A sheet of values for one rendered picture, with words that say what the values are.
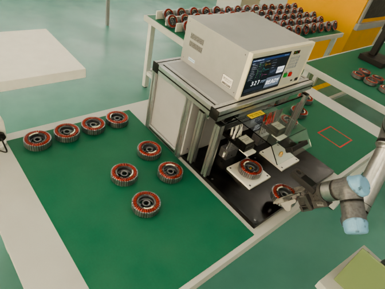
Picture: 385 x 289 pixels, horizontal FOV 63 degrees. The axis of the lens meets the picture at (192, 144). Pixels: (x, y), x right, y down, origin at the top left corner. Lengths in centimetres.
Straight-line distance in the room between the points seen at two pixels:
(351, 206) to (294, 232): 131
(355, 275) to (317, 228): 132
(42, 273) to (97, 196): 34
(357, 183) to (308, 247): 132
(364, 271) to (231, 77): 84
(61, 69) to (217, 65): 61
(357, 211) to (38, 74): 111
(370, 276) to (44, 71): 125
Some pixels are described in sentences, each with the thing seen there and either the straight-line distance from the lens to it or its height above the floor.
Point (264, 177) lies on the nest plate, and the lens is 152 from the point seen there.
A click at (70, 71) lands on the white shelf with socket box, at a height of 120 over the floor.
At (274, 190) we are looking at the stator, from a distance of 138.
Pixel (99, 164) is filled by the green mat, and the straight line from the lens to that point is 143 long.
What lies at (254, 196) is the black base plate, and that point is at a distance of 142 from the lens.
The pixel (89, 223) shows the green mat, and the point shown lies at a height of 75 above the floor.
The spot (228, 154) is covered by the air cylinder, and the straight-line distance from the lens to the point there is 152.
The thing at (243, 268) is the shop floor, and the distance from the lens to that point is 214.
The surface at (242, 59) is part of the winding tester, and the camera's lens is 127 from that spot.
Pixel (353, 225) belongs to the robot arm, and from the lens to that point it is 118.
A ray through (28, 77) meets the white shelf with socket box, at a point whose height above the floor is 120.
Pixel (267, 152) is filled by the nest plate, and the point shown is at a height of 78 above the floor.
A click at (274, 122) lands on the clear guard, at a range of 136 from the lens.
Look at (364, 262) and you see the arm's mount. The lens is 125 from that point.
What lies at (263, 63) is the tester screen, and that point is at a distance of 132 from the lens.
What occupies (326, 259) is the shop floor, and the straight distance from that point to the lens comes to 245.
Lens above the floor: 174
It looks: 38 degrees down
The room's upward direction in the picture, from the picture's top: 14 degrees clockwise
